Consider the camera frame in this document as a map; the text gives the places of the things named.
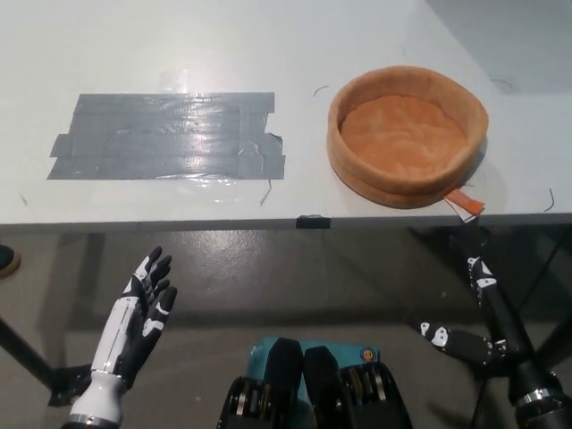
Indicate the grey duct tape patch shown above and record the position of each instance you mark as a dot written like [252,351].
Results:
[165,137]

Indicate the orange soft plush plate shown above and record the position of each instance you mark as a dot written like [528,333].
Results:
[397,129]

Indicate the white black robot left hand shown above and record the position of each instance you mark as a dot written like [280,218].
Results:
[123,339]

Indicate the small black tape piece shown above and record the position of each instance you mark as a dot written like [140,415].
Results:
[313,221]

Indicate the dark shoe with tan sole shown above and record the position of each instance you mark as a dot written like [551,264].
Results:
[8,261]

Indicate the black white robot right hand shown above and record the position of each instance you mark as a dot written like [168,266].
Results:
[532,375]

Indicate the black metal table leg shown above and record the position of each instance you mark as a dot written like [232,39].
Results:
[27,350]

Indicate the black teal robot torso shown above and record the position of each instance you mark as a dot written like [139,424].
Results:
[322,384]

